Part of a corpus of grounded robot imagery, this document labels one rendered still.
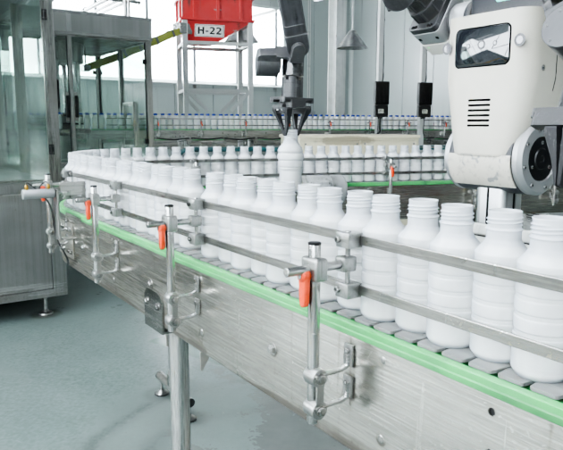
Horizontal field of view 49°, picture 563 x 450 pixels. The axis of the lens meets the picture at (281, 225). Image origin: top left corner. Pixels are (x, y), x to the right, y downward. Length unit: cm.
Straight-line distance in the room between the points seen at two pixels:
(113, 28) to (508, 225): 590
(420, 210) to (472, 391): 22
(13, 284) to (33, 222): 41
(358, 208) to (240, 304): 31
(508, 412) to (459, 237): 19
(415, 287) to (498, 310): 12
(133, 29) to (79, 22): 52
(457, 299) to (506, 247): 9
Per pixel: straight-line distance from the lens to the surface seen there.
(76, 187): 195
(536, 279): 66
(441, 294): 74
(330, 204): 91
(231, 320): 111
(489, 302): 71
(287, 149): 165
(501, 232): 71
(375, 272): 82
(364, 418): 86
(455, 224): 73
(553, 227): 67
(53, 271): 434
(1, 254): 426
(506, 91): 142
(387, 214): 82
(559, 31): 88
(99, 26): 640
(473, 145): 146
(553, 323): 68
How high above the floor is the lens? 126
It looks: 9 degrees down
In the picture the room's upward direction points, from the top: straight up
